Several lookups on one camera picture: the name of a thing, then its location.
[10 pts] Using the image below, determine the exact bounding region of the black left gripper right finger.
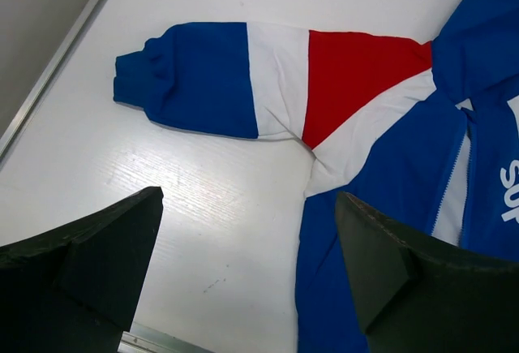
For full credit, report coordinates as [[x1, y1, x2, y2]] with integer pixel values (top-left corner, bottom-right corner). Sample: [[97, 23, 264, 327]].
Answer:
[[336, 192, 518, 352]]

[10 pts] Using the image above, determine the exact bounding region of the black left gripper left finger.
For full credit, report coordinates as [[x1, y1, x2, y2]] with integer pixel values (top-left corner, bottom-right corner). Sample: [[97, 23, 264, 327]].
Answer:
[[1, 187, 163, 352]]

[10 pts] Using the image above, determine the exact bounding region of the blue white red hooded jacket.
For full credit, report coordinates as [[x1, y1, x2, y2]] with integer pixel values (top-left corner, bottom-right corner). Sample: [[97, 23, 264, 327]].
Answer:
[[114, 0, 518, 352]]

